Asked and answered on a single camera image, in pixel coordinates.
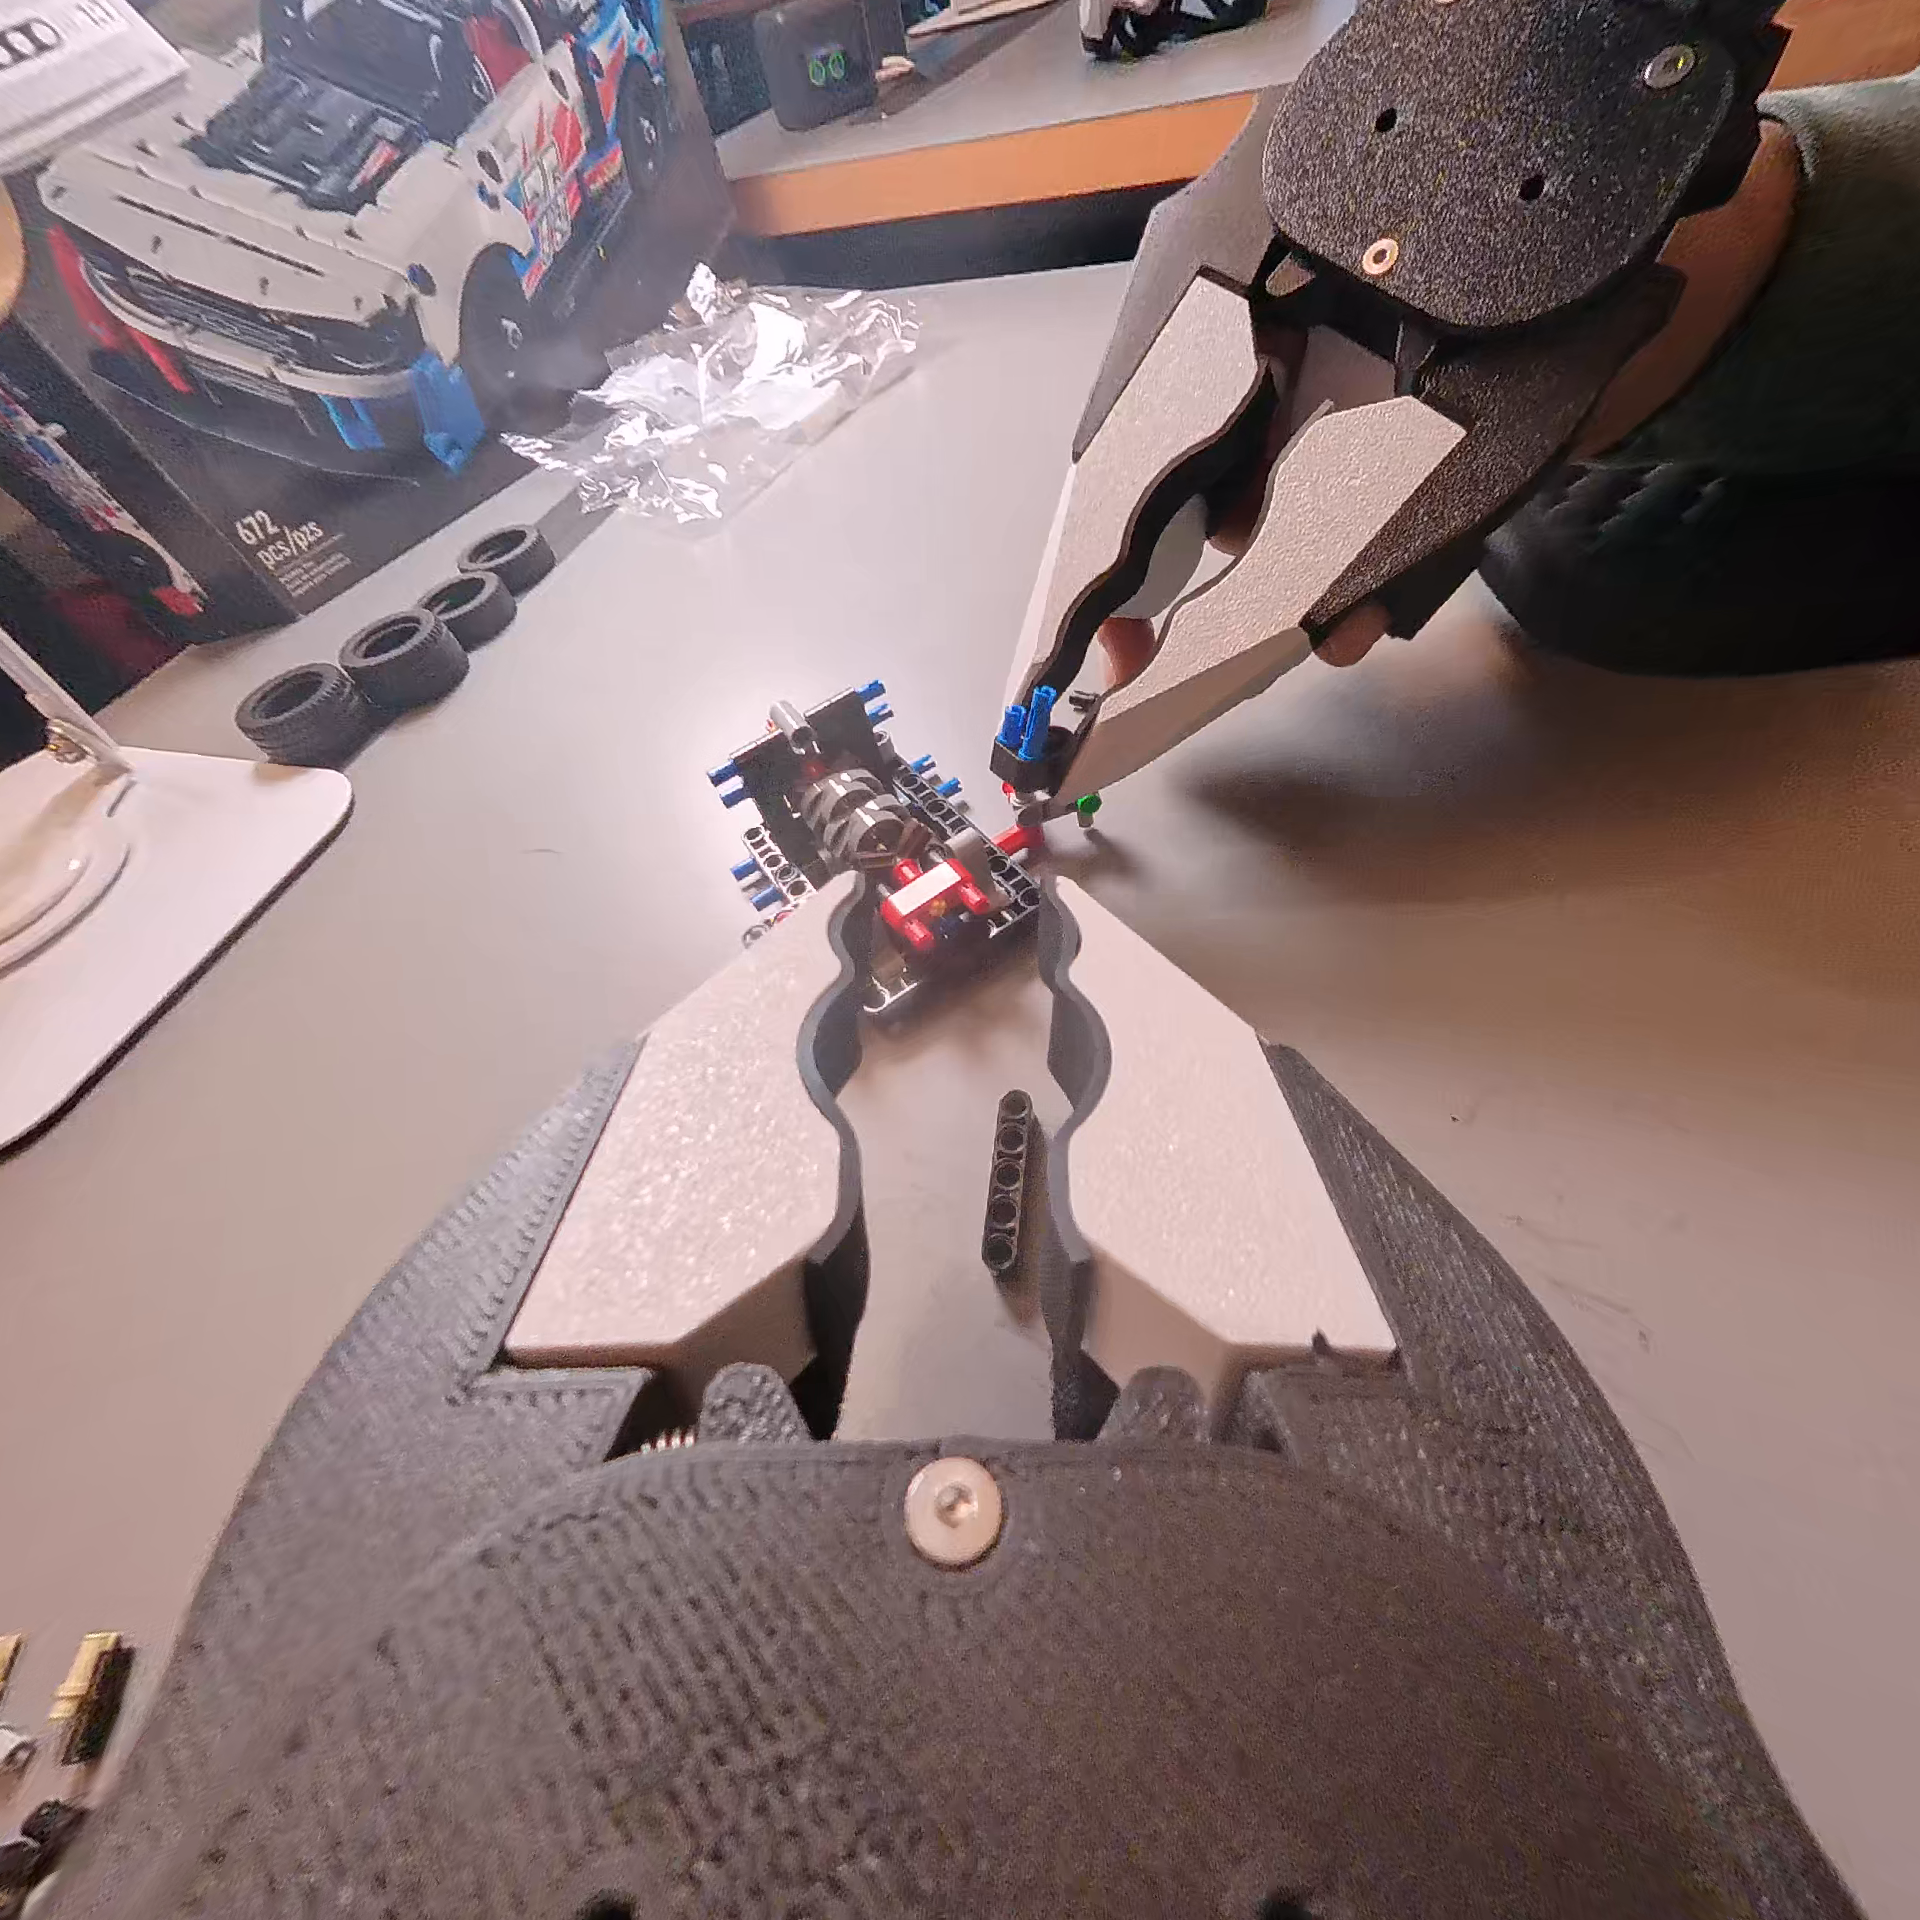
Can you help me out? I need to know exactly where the black lego beam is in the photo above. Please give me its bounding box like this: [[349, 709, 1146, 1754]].
[[980, 1087, 1040, 1278]]

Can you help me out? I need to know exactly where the black box with green display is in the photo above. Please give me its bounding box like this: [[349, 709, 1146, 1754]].
[[749, 0, 882, 116]]

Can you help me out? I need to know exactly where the black rubber lego tyre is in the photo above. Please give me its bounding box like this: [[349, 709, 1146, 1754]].
[[335, 609, 471, 711], [457, 521, 559, 599], [416, 567, 521, 652], [236, 662, 376, 767]]

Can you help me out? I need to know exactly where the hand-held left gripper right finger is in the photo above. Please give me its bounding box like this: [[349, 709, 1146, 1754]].
[[1041, 872, 1401, 1392]]

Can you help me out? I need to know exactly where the person's right forearm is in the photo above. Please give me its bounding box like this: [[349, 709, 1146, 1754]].
[[1610, 70, 1920, 474]]

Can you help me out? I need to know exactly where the neighbouring wooden desk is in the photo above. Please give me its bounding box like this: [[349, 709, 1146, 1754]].
[[680, 0, 1920, 242]]

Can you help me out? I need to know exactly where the small black blue-pinned lego piece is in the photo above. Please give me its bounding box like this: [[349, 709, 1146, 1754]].
[[989, 681, 1104, 804]]

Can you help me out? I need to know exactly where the person's right hand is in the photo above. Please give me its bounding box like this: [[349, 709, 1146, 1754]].
[[1308, 118, 1824, 672]]

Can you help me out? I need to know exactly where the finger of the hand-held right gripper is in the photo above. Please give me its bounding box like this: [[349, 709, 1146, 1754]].
[[1048, 390, 1469, 798], [1001, 274, 1284, 744]]

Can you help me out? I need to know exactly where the black and white device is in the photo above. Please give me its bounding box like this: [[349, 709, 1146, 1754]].
[[1078, 0, 1310, 63]]

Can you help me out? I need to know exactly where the lego set box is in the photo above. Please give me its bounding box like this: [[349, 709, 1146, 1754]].
[[0, 0, 740, 721]]

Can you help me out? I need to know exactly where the row of loose lego parts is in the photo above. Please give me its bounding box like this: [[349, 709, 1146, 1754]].
[[0, 1626, 134, 1895]]

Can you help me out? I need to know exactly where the lego chassis assembly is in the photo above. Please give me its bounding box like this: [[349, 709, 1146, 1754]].
[[704, 678, 1116, 1029]]

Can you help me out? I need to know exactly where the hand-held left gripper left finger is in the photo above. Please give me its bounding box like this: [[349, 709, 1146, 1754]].
[[502, 878, 879, 1374]]

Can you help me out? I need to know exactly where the clear plastic bag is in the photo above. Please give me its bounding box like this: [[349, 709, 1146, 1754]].
[[502, 263, 921, 528]]

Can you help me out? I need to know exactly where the white instruction stand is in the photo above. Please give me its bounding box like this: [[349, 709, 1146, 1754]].
[[0, 622, 357, 1153]]

